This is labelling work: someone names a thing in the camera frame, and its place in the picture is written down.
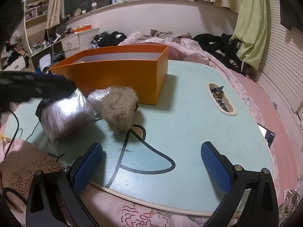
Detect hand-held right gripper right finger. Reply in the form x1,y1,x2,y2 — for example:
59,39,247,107
201,141,279,227

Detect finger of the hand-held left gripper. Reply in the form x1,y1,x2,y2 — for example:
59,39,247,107
0,71,77,106

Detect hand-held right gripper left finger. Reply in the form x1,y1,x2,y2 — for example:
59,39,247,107
26,142,103,227

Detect grey-white fur pompom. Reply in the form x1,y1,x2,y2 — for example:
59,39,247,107
35,88,95,144

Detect brown fur pompom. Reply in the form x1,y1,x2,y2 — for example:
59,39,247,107
86,86,141,136

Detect orange cardboard box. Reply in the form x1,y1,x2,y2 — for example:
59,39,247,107
50,44,169,106

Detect light green cartoon desktop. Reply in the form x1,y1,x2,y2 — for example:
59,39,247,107
4,60,274,217

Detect foil wrappers in desktop slot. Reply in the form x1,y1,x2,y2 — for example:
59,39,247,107
210,85,231,113

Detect white slippers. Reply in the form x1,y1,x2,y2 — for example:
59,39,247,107
38,54,52,74

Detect white drawer cabinet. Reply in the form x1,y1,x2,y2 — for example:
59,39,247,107
61,27,100,58

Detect smartphone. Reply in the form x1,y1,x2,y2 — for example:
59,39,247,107
257,124,276,147

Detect white shelf unit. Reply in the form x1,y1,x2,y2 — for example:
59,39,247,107
21,2,51,55

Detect small orange box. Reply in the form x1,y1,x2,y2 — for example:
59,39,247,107
74,24,92,33

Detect pink floral blanket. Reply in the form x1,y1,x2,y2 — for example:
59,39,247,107
0,31,303,227

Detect black and white clothes pile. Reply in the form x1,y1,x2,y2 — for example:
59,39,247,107
90,31,128,48

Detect cream curtain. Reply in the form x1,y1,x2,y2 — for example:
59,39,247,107
46,0,66,29

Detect clear patterned plastic bag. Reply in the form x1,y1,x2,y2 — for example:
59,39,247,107
279,189,301,227

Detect white louvered closet door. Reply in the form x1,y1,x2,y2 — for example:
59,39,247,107
257,0,303,115

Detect red cushion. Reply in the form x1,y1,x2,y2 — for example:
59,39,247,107
168,45,188,61

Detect large black clothes pile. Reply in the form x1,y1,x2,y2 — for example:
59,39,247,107
192,33,244,70

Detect brown knit garment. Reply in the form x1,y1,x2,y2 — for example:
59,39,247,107
150,29,181,40

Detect light green hanging garment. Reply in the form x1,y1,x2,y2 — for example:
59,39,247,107
231,0,268,71

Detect black hanging garment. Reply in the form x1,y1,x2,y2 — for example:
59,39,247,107
279,0,303,31

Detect black cable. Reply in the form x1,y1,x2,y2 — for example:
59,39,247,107
2,107,66,162

